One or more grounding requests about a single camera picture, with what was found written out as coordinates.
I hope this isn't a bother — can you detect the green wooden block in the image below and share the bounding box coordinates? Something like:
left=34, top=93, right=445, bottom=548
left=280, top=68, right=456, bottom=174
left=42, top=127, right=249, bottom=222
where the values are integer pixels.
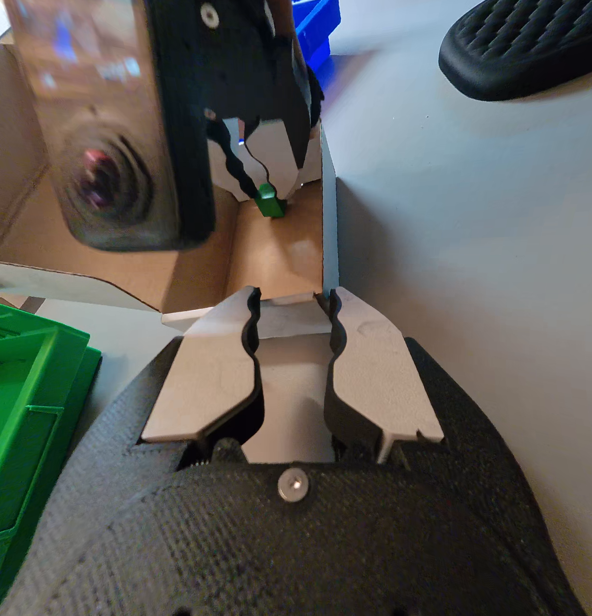
left=255, top=183, right=288, bottom=219

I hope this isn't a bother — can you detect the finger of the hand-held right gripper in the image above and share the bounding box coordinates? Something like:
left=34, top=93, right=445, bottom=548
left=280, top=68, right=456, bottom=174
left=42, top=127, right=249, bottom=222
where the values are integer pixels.
left=207, top=118, right=259, bottom=202
left=244, top=119, right=304, bottom=199

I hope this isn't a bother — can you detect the white cardboard box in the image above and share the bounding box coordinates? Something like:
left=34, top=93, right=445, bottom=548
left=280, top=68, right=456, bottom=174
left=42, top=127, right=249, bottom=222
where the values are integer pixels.
left=0, top=41, right=340, bottom=338

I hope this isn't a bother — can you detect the green plastic bin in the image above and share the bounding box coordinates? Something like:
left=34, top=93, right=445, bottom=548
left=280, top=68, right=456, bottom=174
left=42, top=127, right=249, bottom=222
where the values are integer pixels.
left=0, top=299, right=103, bottom=602

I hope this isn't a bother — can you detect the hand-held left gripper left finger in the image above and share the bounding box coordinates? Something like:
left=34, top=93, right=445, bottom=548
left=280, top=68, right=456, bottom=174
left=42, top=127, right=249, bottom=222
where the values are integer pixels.
left=140, top=286, right=265, bottom=450

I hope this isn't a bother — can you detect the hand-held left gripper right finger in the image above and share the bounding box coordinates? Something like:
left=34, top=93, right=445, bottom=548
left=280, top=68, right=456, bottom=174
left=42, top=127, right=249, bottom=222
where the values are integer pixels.
left=324, top=287, right=445, bottom=465

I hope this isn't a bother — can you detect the black mesh-textured pad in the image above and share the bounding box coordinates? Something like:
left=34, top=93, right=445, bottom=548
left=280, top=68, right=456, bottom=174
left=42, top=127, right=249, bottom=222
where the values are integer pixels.
left=438, top=0, right=592, bottom=102

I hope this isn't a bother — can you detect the blue plastic bin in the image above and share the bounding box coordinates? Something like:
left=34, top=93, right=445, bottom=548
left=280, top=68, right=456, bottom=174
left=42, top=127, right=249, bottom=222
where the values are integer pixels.
left=293, top=0, right=342, bottom=68

